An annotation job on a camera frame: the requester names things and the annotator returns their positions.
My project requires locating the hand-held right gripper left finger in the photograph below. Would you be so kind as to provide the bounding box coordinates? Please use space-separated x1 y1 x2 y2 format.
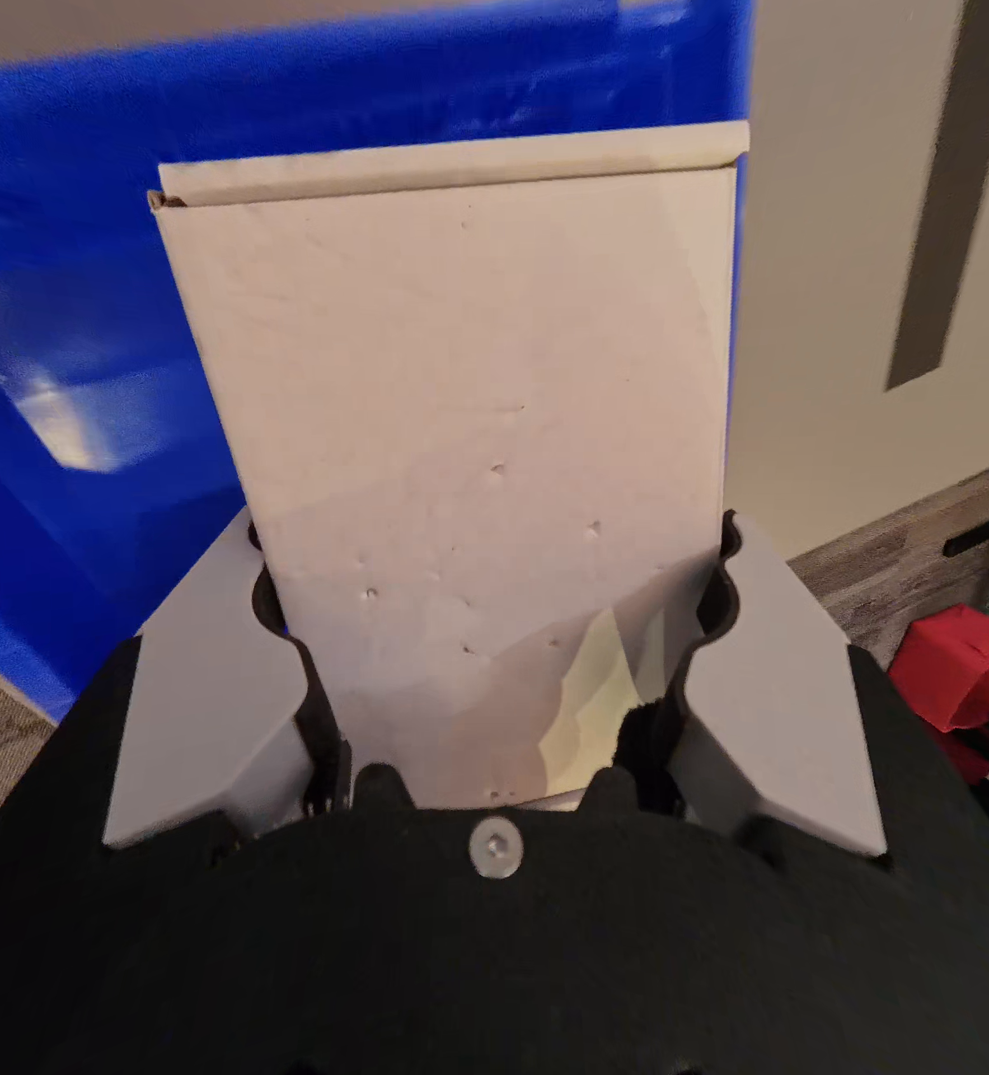
102 506 353 848

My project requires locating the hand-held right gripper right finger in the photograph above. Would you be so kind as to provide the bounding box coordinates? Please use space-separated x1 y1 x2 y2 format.
664 509 890 859

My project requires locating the blue plastic bin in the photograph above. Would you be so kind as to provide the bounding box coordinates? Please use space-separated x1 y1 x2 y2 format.
0 0 757 725

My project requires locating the white cardboard box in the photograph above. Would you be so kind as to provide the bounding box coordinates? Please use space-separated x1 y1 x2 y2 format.
148 120 752 814

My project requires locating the red bag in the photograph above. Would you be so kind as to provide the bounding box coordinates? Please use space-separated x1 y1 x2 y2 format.
886 603 989 784

